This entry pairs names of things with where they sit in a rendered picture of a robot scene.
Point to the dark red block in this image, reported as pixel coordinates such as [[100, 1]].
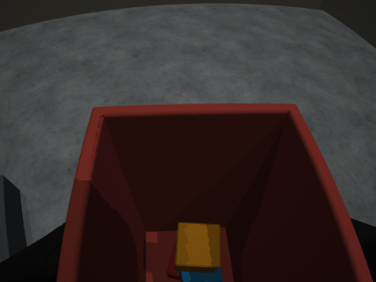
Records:
[[171, 272]]

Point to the dark yellow block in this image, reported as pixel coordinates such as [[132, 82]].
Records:
[[197, 247]]

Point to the red square cup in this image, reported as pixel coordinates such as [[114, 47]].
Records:
[[252, 168]]

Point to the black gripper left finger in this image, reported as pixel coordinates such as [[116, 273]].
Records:
[[37, 263]]

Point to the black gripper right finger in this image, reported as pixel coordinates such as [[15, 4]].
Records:
[[366, 234]]

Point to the blue block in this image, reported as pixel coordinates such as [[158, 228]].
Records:
[[201, 277]]

